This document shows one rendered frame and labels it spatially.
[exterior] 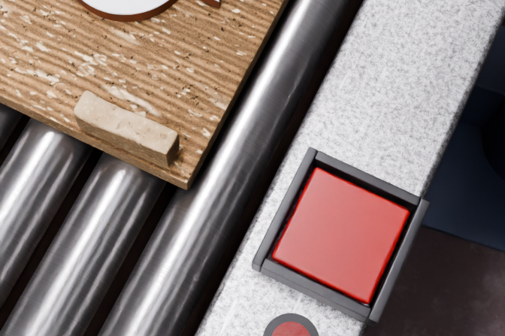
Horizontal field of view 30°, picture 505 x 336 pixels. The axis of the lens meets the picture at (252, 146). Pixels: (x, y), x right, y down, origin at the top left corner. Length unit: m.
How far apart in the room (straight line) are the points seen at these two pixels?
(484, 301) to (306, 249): 1.00
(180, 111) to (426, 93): 0.15
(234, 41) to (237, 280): 0.14
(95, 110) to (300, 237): 0.13
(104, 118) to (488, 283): 1.07
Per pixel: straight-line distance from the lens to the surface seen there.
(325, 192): 0.54
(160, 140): 0.51
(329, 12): 0.60
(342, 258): 0.53
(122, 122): 0.52
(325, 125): 0.56
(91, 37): 0.57
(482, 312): 1.51
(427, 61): 0.59
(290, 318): 0.53
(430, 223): 1.51
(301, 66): 0.58
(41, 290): 0.54
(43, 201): 0.56
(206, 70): 0.55
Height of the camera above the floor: 1.44
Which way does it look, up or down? 70 degrees down
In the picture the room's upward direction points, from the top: 3 degrees clockwise
